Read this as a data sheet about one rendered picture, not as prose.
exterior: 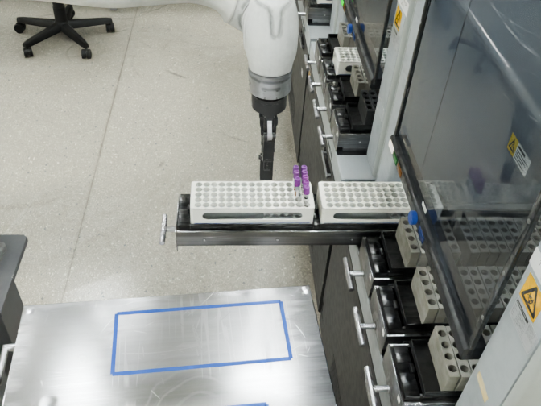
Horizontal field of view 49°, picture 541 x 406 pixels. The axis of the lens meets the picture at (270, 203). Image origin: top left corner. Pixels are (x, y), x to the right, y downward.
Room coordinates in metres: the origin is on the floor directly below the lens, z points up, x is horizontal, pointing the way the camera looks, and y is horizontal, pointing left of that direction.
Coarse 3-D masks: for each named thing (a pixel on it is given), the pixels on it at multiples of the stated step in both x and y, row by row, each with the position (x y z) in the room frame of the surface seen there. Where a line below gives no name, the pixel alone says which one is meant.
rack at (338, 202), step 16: (320, 192) 1.10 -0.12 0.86; (336, 192) 1.10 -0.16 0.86; (352, 192) 1.10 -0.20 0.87; (368, 192) 1.11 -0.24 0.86; (384, 192) 1.11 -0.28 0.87; (400, 192) 1.12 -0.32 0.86; (320, 208) 1.06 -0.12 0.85; (336, 208) 1.04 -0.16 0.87; (352, 208) 1.04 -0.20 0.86; (368, 208) 1.05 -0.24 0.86; (384, 208) 1.05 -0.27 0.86; (400, 208) 1.06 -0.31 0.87
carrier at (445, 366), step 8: (440, 328) 0.70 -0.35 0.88; (432, 336) 0.70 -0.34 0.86; (440, 336) 0.68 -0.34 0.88; (432, 344) 0.69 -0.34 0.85; (440, 344) 0.66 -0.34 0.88; (448, 344) 0.66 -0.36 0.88; (432, 352) 0.67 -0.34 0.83; (440, 352) 0.65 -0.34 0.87; (448, 352) 0.65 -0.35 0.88; (432, 360) 0.66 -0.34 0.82; (440, 360) 0.64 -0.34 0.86; (448, 360) 0.63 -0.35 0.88; (440, 368) 0.63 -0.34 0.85; (448, 368) 0.62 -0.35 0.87; (456, 368) 0.61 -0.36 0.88; (440, 376) 0.62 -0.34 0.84; (448, 376) 0.60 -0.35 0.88; (456, 376) 0.59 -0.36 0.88; (440, 384) 0.61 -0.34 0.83; (448, 384) 0.59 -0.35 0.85
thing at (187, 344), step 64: (64, 320) 0.70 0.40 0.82; (128, 320) 0.71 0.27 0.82; (192, 320) 0.72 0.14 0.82; (256, 320) 0.73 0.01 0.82; (0, 384) 0.57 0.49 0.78; (64, 384) 0.56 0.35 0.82; (128, 384) 0.57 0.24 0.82; (192, 384) 0.58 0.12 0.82; (256, 384) 0.59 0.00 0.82; (320, 384) 0.60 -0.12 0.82
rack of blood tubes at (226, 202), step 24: (192, 192) 1.06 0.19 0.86; (216, 192) 1.07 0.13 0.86; (240, 192) 1.07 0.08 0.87; (264, 192) 1.08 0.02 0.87; (288, 192) 1.09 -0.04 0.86; (192, 216) 1.00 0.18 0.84; (216, 216) 1.04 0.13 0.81; (240, 216) 1.05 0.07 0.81; (264, 216) 1.04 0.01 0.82; (288, 216) 1.06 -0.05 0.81; (312, 216) 1.04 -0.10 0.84
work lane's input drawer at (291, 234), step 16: (176, 224) 1.01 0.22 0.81; (192, 224) 1.00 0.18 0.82; (208, 224) 1.00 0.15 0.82; (224, 224) 1.01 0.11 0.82; (240, 224) 1.01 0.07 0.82; (256, 224) 1.02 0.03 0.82; (272, 224) 1.02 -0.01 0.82; (288, 224) 1.02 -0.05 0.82; (304, 224) 1.03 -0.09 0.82; (320, 224) 1.03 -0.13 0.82; (336, 224) 1.04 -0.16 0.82; (352, 224) 1.04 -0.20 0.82; (368, 224) 1.04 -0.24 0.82; (384, 224) 1.05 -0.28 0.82; (160, 240) 1.00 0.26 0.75; (176, 240) 0.98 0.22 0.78; (192, 240) 0.99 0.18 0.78; (208, 240) 0.99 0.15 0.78; (224, 240) 0.99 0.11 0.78; (240, 240) 1.00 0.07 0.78; (256, 240) 1.00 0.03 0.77; (272, 240) 1.01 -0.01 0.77; (288, 240) 1.01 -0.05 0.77; (304, 240) 1.01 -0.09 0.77; (320, 240) 1.02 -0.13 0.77; (336, 240) 1.02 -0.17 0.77; (352, 240) 1.03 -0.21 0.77
